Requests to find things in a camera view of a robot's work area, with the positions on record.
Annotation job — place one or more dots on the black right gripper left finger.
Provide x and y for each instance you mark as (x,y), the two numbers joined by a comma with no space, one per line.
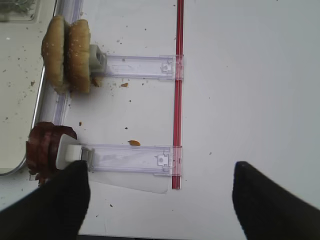
(54,211)

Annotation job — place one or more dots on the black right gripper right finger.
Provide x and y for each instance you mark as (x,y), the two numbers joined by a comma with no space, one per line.
(267,211)

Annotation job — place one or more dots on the white pusher block meat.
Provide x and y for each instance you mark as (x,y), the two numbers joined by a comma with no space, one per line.
(70,150)

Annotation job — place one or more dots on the meat patties stack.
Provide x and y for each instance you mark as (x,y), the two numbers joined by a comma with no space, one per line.
(42,149)

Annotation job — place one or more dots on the clear pusher track lower right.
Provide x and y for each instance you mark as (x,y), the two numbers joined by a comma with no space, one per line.
(156,160)

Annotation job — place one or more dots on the clear pusher track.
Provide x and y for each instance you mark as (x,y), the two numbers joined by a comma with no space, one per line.
(156,160)
(163,68)

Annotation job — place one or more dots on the white metal tray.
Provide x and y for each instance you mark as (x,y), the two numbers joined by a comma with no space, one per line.
(21,68)

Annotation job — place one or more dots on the white pusher block bun top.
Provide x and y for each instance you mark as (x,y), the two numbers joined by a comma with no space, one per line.
(97,59)

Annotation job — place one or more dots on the sesame bun tops stack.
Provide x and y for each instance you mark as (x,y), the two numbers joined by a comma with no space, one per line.
(67,53)

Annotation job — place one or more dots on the clear pusher track upper right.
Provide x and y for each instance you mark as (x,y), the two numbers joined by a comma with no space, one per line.
(163,68)

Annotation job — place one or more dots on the clear plastic salad container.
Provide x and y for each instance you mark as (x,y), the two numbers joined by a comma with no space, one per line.
(18,10)

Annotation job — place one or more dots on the clear right front rail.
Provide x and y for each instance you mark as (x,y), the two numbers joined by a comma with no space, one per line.
(53,93)

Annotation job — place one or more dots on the red right rail strip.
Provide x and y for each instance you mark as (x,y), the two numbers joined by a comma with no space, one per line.
(177,116)

